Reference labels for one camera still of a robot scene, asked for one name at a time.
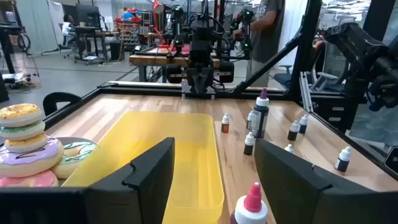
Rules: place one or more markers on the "large bottle purple cap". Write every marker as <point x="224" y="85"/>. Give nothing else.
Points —
<point x="260" y="121"/>

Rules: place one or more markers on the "small plain yellow toy donut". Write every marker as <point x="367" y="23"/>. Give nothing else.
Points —
<point x="26" y="143"/>

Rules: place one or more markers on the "grey office chair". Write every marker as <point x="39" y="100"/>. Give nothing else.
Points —
<point x="325" y="79"/>

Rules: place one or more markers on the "red parts bin rack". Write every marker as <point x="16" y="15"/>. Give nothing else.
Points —
<point x="127" y="31"/>

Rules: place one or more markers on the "small orange dropper bottle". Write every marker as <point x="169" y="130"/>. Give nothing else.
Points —
<point x="225" y="124"/>

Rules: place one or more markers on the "black robot arm green light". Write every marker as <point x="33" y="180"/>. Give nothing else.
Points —
<point x="177" y="28"/>
<point x="247" y="31"/>

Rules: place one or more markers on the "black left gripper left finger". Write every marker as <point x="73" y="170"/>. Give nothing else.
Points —
<point x="149" y="186"/>

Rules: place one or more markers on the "purple frosted toy donut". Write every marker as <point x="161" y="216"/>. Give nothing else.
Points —
<point x="31" y="158"/>

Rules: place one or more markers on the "yellow translucent plastic tray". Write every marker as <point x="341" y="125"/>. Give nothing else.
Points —
<point x="161" y="149"/>

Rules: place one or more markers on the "mint striped toy donut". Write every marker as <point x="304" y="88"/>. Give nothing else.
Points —
<point x="79" y="155"/>

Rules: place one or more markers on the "green frosted toy donut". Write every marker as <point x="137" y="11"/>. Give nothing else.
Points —
<point x="21" y="130"/>

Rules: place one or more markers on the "small blue dropper bottle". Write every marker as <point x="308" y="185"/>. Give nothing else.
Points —
<point x="303" y="124"/>

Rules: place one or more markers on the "person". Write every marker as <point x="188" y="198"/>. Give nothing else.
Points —
<point x="267" y="34"/>
<point x="66" y="28"/>

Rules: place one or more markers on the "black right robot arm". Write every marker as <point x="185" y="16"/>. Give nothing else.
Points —
<point x="201" y="37"/>

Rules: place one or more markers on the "yellow sprinkled toy donut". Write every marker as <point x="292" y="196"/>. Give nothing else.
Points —
<point x="18" y="113"/>

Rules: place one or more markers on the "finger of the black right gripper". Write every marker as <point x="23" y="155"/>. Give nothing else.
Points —
<point x="194" y="77"/>
<point x="206" y="77"/>

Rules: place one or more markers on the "wooden workbench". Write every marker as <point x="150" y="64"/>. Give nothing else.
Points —
<point x="149" y="59"/>

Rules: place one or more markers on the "dark office desk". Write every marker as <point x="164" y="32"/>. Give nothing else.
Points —
<point x="90" y="32"/>

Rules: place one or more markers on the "grey round plate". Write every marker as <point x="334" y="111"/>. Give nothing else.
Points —
<point x="77" y="139"/>

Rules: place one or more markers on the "black aluminium table frame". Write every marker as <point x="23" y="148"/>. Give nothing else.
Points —
<point x="140" y="91"/>

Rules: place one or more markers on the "large red bottle pink cap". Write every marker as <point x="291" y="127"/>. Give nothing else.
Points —
<point x="250" y="207"/>

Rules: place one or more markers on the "black waste bin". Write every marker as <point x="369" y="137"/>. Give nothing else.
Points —
<point x="116" y="50"/>

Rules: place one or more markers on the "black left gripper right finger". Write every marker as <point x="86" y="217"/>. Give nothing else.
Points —
<point x="289" y="186"/>

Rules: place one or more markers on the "small white-capped dropper bottle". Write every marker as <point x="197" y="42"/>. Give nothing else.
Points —
<point x="293" y="132"/>
<point x="249" y="144"/>
<point x="249" y="119"/>
<point x="289" y="148"/>

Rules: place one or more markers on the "black computer monitor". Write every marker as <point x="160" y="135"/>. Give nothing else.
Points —
<point x="87" y="15"/>

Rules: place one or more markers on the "black standing desk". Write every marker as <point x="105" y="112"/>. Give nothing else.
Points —
<point x="6" y="34"/>

